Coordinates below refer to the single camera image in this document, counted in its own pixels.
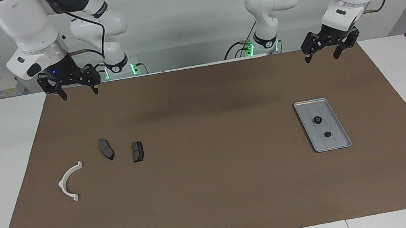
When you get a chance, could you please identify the silver metal tray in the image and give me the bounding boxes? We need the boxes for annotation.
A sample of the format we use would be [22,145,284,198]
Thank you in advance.
[293,95,353,155]

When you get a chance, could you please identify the white power strip box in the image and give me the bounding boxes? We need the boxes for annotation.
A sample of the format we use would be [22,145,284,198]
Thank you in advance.
[0,75,27,99]

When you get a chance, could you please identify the curved dark brake pad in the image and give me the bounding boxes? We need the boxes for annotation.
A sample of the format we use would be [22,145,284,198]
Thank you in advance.
[98,137,116,162]

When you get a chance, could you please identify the rectangular dark brake pad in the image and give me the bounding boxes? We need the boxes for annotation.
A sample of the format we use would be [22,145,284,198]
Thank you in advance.
[130,140,146,163]

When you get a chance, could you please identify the brown table mat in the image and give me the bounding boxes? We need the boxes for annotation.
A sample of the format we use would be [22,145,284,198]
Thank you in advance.
[0,33,406,228]

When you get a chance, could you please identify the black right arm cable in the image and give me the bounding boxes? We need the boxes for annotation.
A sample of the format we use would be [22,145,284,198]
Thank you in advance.
[40,0,110,67]

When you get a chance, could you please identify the black left base cable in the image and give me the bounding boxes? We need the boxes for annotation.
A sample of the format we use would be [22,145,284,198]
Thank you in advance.
[219,22,261,61]

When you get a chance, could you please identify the white curved plastic bracket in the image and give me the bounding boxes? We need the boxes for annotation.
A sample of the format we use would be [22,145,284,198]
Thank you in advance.
[55,161,89,204]

